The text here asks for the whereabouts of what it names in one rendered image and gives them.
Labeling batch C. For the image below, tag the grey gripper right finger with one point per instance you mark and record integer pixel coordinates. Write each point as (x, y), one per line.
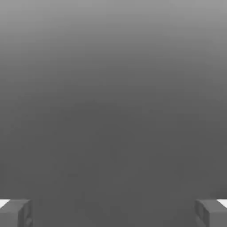
(212, 214)

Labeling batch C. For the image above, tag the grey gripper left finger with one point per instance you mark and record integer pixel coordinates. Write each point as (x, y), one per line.
(14, 214)

